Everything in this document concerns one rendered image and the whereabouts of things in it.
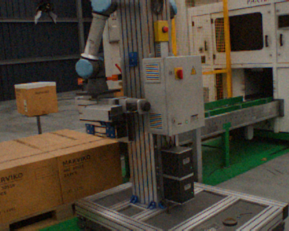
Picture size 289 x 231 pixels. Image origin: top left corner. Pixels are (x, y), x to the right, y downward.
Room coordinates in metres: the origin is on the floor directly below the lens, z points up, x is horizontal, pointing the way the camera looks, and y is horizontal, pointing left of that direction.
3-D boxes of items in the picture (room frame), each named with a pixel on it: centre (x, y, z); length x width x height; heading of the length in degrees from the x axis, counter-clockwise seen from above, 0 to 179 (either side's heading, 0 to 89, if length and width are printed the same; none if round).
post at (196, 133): (3.21, -0.45, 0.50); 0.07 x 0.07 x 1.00; 39
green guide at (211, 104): (4.40, -0.71, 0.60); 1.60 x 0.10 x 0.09; 129
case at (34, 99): (4.83, 1.48, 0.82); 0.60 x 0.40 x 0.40; 34
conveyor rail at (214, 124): (3.72, -0.81, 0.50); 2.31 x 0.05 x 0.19; 129
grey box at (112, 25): (4.42, 0.30, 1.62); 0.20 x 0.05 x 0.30; 129
